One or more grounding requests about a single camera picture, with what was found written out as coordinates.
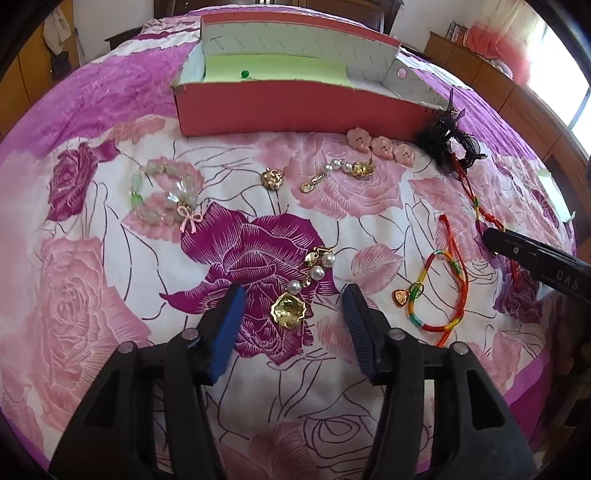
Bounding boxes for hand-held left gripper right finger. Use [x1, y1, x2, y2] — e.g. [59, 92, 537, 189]
[342, 284, 539, 480]

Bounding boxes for rainbow cord bracelet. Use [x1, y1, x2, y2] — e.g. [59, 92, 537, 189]
[392, 213, 469, 349]

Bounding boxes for window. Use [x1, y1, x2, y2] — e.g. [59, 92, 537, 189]
[522, 4, 591, 134]

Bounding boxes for gold shell pearl earring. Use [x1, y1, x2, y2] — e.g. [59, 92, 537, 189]
[300, 158, 376, 193]
[271, 247, 335, 330]

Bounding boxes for low wooden cabinet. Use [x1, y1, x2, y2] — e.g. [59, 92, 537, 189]
[425, 31, 591, 222]

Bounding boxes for pink floral bedspread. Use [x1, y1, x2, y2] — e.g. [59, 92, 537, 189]
[0, 4, 578, 480]

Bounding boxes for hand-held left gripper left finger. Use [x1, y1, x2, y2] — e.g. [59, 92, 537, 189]
[48, 282, 247, 480]

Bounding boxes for red string bracelet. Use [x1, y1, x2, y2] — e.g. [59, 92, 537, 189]
[450, 152, 506, 232]

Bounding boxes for dark hanging bag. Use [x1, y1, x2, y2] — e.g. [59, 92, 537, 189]
[50, 53, 72, 79]

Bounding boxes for green bead bracelet pink bow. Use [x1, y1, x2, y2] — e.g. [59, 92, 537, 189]
[129, 159, 204, 234]

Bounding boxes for black feather hair clip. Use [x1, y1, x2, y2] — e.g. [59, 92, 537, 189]
[413, 88, 488, 176]

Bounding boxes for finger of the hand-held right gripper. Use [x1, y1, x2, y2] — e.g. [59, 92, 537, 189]
[482, 228, 591, 296]

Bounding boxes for dark wooden headboard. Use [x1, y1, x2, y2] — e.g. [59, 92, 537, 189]
[154, 0, 404, 35]

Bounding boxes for beige hanging cloth bag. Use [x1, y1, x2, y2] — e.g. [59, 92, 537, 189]
[44, 7, 70, 54]

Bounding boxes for wooden wardrobe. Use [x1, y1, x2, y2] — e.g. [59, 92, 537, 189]
[0, 0, 77, 139]

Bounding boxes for red cardboard box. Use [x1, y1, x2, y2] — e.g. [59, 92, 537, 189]
[172, 11, 455, 139]

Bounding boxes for floral red curtain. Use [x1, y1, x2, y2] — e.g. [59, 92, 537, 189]
[468, 18, 532, 84]

